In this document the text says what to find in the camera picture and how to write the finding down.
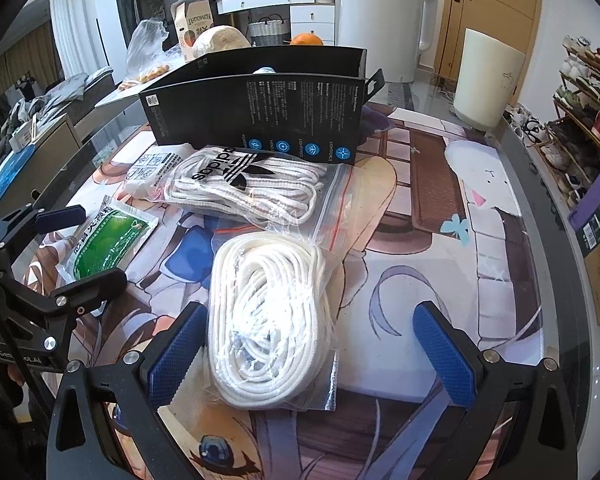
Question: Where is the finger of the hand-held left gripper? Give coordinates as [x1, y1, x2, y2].
[0, 205, 88, 253]
[0, 267, 129, 328]

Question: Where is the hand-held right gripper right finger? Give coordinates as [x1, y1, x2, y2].
[413, 301, 578, 480]

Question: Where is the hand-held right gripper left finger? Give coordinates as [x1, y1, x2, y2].
[47, 302, 209, 480]

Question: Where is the green white medicine packet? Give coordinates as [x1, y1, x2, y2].
[55, 194, 160, 287]

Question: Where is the white red-edged medicine packet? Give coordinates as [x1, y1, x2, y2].
[121, 152, 197, 202]

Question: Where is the bag of white rope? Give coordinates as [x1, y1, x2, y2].
[206, 231, 344, 412]

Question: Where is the bag of white laces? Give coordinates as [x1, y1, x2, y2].
[161, 147, 354, 242]

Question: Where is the black cardboard box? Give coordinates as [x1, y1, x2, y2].
[138, 47, 385, 166]

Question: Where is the blue patterned pad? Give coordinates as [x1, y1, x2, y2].
[0, 149, 47, 192]

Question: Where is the grey bedside cabinet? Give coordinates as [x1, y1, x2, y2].
[0, 114, 84, 222]

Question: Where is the small white carton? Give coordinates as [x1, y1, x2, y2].
[9, 119, 47, 154]

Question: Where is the printed cartoon table mat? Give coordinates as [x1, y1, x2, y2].
[7, 102, 548, 480]

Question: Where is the bed with grey clothes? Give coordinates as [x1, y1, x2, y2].
[0, 72, 117, 127]

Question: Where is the grey side table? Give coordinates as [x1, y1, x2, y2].
[94, 59, 182, 109]

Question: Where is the beige curtain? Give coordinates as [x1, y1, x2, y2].
[0, 24, 57, 87]

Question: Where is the clear plastic bag of kumquats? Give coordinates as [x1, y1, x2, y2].
[124, 17, 174, 84]

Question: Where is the dark green box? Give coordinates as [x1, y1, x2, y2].
[577, 217, 600, 262]

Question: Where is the white curtain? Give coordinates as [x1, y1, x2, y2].
[49, 0, 117, 82]

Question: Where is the printed fruit carton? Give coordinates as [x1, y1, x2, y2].
[172, 0, 217, 62]

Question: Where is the cream mesh-wrapped bundle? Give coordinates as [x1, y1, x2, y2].
[192, 25, 251, 59]

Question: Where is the wooden shoe rack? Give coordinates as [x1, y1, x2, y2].
[540, 45, 600, 201]

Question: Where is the cream cylindrical tumbler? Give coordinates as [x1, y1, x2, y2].
[452, 28, 527, 130]

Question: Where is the grey woven basket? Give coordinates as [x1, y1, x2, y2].
[247, 18, 291, 47]

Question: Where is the shoe rack with shoes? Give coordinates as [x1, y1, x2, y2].
[504, 35, 600, 211]

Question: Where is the white dresser with drawers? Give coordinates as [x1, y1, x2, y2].
[214, 0, 337, 47]

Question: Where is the white floor appliance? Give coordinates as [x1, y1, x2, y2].
[334, 0, 439, 84]

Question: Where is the wooden door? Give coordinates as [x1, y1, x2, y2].
[432, 0, 544, 82]

